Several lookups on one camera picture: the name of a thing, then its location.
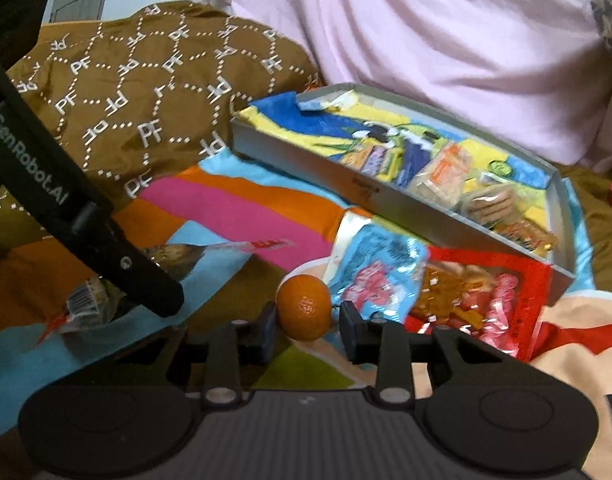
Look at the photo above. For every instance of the colourful striped blanket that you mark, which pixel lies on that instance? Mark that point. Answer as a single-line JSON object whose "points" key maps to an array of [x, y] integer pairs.
{"points": [[225, 198]]}

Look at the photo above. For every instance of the grey tray with cartoon lining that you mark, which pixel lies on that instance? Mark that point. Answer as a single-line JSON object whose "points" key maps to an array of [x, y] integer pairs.
{"points": [[366, 145]]}

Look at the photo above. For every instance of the brown PF patterned pillow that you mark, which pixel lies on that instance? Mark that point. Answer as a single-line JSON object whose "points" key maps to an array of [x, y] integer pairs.
{"points": [[147, 97]]}

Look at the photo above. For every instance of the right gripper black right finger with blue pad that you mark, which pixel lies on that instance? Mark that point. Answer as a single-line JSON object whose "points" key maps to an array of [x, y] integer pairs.
{"points": [[384, 344]]}

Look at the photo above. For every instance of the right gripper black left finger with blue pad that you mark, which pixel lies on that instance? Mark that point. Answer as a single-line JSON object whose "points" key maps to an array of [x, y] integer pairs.
{"points": [[239, 344]]}

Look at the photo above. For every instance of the clear brown cake packet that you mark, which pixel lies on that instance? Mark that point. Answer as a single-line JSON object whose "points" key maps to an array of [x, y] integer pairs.
{"points": [[152, 279]]}

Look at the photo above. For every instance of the clear packet round biscuits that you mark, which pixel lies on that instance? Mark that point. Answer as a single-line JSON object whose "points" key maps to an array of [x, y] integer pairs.
{"points": [[491, 205]]}

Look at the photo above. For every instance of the pink hanging bed sheet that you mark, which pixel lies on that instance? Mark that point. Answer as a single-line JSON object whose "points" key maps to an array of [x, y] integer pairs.
{"points": [[534, 72]]}

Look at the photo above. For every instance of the red snack packet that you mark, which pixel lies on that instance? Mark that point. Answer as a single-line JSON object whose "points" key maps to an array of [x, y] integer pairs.
{"points": [[495, 298]]}

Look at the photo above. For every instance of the orange mandarin fruit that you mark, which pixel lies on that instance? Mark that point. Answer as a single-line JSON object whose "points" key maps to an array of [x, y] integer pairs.
{"points": [[304, 307]]}

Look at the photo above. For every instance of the golden candy packet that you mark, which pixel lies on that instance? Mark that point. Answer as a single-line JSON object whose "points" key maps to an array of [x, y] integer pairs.
{"points": [[528, 234]]}

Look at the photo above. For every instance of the blue pink snack packet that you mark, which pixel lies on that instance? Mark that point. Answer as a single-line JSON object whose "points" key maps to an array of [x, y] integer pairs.
{"points": [[378, 268]]}

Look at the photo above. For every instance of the finger of the black genrobot left gripper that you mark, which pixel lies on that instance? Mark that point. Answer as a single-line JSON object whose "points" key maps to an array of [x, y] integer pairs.
{"points": [[54, 190]]}

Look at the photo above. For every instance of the orange white wafer packet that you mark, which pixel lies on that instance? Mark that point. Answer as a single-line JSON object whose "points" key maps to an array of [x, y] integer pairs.
{"points": [[441, 181]]}

